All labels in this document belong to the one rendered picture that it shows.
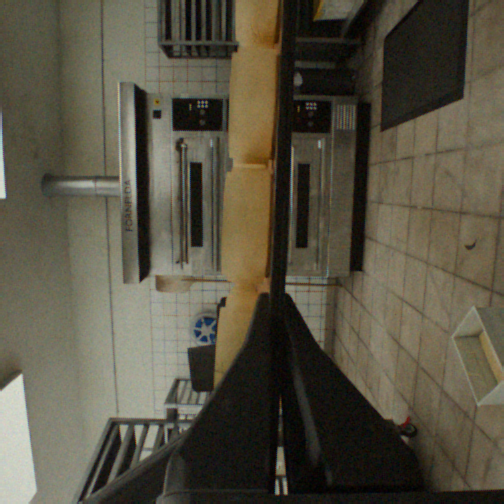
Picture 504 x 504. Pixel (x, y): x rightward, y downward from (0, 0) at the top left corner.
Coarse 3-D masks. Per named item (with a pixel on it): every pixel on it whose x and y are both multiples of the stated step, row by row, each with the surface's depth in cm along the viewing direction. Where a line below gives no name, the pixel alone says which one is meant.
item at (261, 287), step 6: (276, 48) 19; (276, 54) 19; (270, 162) 20; (270, 168) 20; (270, 270) 16; (270, 276) 16; (264, 282) 20; (258, 288) 28; (264, 288) 20; (258, 294) 27
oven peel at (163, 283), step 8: (160, 280) 438; (168, 280) 437; (176, 280) 436; (184, 280) 434; (192, 280) 432; (200, 280) 431; (208, 280) 430; (216, 280) 429; (224, 280) 428; (160, 288) 440; (168, 288) 438; (176, 288) 437; (184, 288) 436
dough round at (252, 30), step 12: (240, 0) 16; (252, 0) 16; (264, 0) 16; (276, 0) 16; (240, 12) 17; (252, 12) 16; (264, 12) 16; (276, 12) 16; (240, 24) 17; (252, 24) 17; (264, 24) 17; (276, 24) 17; (240, 36) 18; (252, 36) 18; (264, 36) 17; (276, 36) 18
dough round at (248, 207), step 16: (240, 176) 16; (256, 176) 16; (272, 176) 16; (224, 192) 15; (240, 192) 15; (256, 192) 15; (272, 192) 16; (224, 208) 15; (240, 208) 15; (256, 208) 15; (272, 208) 15; (224, 224) 15; (240, 224) 15; (256, 224) 15; (272, 224) 15; (224, 240) 15; (240, 240) 15; (256, 240) 15; (224, 256) 16; (240, 256) 15; (256, 256) 15; (224, 272) 16; (240, 272) 16; (256, 272) 16
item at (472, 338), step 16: (464, 320) 149; (480, 320) 139; (496, 320) 139; (464, 336) 158; (480, 336) 155; (496, 336) 134; (464, 352) 153; (480, 352) 153; (496, 352) 129; (464, 368) 148; (480, 368) 148; (496, 368) 143; (480, 384) 144; (496, 384) 143; (480, 400) 139; (496, 400) 136
